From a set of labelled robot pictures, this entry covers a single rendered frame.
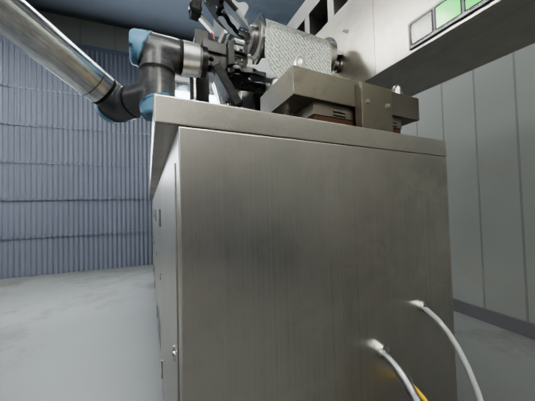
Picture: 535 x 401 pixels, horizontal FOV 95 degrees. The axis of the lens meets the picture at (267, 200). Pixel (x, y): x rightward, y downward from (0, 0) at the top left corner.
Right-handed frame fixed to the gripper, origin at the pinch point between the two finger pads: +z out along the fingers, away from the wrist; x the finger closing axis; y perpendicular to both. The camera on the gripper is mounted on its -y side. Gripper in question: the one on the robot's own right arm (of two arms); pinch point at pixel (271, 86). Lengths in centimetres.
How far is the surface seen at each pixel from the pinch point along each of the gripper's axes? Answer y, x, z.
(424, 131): 20, 54, 159
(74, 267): -104, 323, -116
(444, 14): 9.0, -29.4, 30.0
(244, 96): -0.8, 7.8, -5.4
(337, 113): -13.8, -19.0, 6.3
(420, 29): 9.2, -23.8, 30.0
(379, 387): -70, -26, 8
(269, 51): 9.7, -0.3, -0.7
